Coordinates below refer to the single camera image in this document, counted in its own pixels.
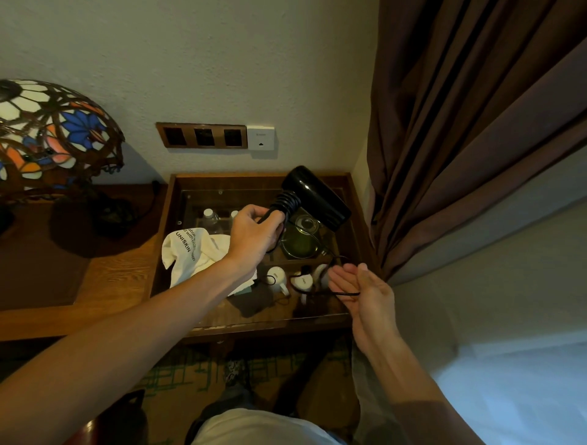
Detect white wall socket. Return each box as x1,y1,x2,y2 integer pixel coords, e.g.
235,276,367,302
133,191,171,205
246,124,276,151

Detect wooden glass-top cabinet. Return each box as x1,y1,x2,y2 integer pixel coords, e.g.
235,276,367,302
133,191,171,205
149,172,382,345

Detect person's dark jeans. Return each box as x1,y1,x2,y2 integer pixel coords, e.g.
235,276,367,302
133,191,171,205
183,344,354,441

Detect brown curtain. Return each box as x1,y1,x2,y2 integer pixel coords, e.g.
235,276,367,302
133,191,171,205
366,0,587,281

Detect bronze triple wall socket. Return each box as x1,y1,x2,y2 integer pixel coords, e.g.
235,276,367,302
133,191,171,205
155,122,249,150

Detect person's left hand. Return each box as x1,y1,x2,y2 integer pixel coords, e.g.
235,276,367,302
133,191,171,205
224,204,286,277

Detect white drawstring cloth bag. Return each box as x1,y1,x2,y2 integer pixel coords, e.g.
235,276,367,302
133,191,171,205
161,227,259,296

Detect black lamp cable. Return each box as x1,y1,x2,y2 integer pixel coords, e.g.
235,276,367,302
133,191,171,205
137,180,162,221

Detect stained glass table lamp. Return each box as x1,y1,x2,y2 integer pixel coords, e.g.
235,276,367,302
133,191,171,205
0,78,138,239

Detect person's right hand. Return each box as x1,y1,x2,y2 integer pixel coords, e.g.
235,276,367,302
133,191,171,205
328,262,397,355

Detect person's left forearm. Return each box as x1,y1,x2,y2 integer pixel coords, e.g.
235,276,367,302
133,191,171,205
0,256,244,445

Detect person's patterned shoe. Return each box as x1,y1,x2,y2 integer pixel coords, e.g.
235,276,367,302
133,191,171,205
223,359,251,386

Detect wooden desk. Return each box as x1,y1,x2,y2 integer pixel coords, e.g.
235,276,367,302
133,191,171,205
0,183,168,342

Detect person's right forearm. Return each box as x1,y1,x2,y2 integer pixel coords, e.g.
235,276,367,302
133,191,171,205
366,334,487,445

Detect green kettle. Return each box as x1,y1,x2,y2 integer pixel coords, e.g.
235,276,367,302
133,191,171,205
280,213,329,260

